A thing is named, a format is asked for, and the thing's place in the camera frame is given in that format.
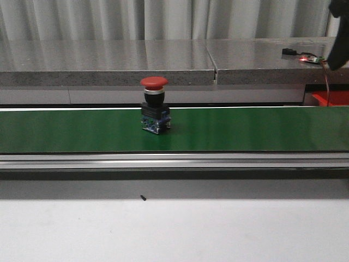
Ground small green circuit board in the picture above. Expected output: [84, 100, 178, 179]
[299, 54, 326, 64]

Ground red plastic tray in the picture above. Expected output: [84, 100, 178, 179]
[311, 91, 349, 106]

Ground red mushroom push button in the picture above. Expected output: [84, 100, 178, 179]
[140, 76, 171, 134]

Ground red black wire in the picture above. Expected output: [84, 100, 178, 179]
[293, 51, 331, 108]

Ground aluminium conveyor frame rail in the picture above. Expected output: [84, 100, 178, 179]
[1, 152, 348, 170]

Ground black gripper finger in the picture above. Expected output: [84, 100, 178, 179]
[327, 0, 348, 70]

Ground black connector plug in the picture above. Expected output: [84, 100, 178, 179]
[282, 48, 298, 56]

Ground grey pleated curtain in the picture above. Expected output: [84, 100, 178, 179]
[1, 1, 332, 40]

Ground grey stone countertop slab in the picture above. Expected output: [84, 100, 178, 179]
[1, 37, 348, 86]

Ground green conveyor belt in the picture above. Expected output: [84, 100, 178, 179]
[1, 106, 348, 153]

